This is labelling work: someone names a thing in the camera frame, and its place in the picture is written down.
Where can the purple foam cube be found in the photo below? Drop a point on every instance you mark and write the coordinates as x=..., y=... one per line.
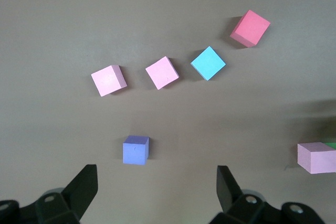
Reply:
x=134, y=151

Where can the green foam cube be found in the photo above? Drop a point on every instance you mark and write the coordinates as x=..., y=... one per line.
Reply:
x=332, y=145

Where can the red foam cube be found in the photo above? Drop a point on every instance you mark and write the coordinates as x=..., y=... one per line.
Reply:
x=250, y=27

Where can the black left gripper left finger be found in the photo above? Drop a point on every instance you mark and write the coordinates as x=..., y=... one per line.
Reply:
x=65, y=203

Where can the blue foam cube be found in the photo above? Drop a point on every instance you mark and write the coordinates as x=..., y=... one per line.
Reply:
x=208, y=63

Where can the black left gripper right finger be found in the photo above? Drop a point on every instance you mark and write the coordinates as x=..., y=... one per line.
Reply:
x=236, y=205

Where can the pink foam cube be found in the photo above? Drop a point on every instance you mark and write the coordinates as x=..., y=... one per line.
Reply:
x=107, y=81
x=320, y=159
x=162, y=73

